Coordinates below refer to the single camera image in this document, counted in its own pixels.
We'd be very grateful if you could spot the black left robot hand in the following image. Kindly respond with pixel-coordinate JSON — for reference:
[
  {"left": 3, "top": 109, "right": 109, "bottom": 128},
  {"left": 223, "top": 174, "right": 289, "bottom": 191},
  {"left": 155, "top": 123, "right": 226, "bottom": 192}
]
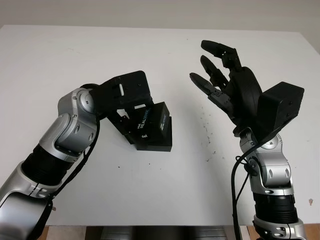
[{"left": 107, "top": 103, "right": 141, "bottom": 146}]

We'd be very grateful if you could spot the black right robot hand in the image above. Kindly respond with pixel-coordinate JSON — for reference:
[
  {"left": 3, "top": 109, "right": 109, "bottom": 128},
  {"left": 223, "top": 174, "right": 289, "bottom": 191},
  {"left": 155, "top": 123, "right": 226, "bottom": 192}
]
[{"left": 189, "top": 39, "right": 262, "bottom": 137}]

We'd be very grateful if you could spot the black printed box lid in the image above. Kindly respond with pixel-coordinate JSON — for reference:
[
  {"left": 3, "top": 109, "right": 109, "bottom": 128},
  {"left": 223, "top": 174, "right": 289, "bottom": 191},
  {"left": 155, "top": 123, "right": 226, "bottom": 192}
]
[{"left": 129, "top": 101, "right": 173, "bottom": 146}]

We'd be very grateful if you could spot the black box base with insert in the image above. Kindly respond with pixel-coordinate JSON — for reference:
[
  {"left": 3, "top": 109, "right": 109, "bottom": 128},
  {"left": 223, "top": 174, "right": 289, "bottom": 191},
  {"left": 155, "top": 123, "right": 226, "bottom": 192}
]
[{"left": 136, "top": 116, "right": 173, "bottom": 153}]

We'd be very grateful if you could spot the dark grey robot torso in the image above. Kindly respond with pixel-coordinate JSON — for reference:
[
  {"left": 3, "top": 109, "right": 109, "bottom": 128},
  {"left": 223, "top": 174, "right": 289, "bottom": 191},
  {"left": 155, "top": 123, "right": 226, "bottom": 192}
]
[{"left": 86, "top": 224, "right": 238, "bottom": 240}]

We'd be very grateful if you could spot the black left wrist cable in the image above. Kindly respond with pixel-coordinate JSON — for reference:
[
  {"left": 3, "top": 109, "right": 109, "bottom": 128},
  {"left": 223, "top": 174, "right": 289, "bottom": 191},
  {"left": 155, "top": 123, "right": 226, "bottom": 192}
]
[{"left": 47, "top": 112, "right": 101, "bottom": 208}]

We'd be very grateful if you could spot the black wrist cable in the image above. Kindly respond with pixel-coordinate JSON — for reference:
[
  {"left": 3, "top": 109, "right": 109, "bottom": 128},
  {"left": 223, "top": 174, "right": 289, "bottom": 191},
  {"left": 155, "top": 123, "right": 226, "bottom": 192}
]
[
  {"left": 47, "top": 112, "right": 101, "bottom": 208},
  {"left": 231, "top": 139, "right": 258, "bottom": 240}
]

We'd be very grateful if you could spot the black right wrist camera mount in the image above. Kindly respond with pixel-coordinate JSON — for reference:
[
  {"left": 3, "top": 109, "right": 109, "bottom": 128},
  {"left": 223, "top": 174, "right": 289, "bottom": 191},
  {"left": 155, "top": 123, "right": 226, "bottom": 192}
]
[{"left": 257, "top": 81, "right": 305, "bottom": 143}]

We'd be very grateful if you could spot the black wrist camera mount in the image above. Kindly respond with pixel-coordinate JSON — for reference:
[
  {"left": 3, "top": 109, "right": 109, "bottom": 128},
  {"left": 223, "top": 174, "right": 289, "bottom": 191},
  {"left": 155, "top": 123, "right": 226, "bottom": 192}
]
[
  {"left": 257, "top": 81, "right": 305, "bottom": 143},
  {"left": 89, "top": 70, "right": 155, "bottom": 113}
]

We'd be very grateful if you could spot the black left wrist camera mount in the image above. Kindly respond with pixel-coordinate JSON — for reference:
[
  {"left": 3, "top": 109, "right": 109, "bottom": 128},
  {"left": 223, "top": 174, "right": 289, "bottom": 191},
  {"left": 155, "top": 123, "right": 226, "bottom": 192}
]
[{"left": 89, "top": 70, "right": 155, "bottom": 113}]

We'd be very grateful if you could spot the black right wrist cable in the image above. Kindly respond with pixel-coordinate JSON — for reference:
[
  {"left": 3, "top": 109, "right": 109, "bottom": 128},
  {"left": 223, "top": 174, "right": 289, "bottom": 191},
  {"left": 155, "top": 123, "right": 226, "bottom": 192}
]
[{"left": 231, "top": 139, "right": 258, "bottom": 240}]

